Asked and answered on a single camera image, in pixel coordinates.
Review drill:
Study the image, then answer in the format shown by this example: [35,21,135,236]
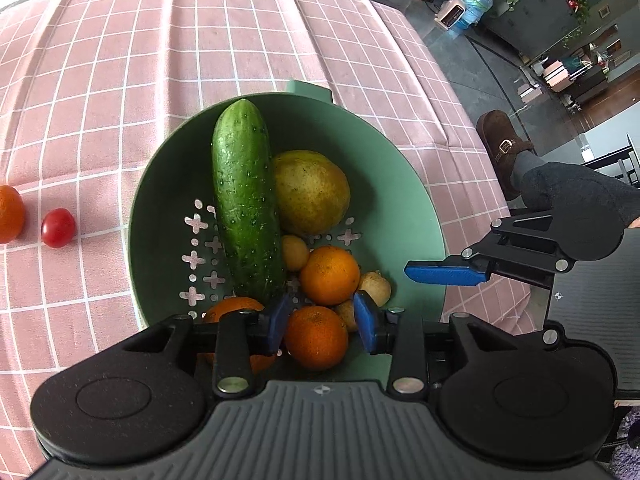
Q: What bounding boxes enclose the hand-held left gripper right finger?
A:
[352,291,558,398]

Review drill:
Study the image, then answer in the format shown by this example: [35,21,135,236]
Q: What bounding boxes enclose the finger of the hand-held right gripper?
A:
[404,212,574,289]

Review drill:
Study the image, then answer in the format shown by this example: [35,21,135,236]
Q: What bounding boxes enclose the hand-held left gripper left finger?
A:
[120,292,296,398]

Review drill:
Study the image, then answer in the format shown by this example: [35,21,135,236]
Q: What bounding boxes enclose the small beige potato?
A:
[357,271,392,307]

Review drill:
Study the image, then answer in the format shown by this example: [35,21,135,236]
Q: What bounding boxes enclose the orange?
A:
[0,185,27,244]
[299,245,361,307]
[200,296,277,374]
[283,306,349,372]

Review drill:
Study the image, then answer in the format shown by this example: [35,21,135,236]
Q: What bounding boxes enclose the green colander bowl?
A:
[127,79,447,376]

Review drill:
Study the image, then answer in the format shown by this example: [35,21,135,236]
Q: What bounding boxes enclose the green cucumber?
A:
[211,99,288,305]

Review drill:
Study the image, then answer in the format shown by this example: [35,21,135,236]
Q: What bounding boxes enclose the yellow-green pear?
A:
[271,150,351,237]

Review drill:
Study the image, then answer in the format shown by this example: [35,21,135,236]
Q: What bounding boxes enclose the red cherry tomato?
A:
[40,208,77,249]

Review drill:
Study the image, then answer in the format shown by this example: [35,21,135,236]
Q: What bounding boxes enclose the person's grey trouser leg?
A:
[510,152,640,229]

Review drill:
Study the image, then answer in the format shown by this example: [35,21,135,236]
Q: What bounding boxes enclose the brown shoe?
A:
[475,110,536,202]

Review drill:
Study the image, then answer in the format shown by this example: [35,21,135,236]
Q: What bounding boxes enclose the purple fluffy cloth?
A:
[611,407,640,480]

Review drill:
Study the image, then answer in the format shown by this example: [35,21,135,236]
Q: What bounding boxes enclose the pink box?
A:
[542,60,572,92]

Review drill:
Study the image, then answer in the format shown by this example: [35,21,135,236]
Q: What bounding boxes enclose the small pink heater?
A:
[434,0,469,32]

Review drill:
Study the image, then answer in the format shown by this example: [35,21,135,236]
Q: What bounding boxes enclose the grey cabinet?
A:
[482,0,596,64]

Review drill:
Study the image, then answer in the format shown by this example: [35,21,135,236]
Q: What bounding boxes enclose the large water jug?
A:
[452,0,501,29]

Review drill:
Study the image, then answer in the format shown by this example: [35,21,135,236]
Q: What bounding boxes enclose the pink checked tablecloth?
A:
[0,0,556,467]

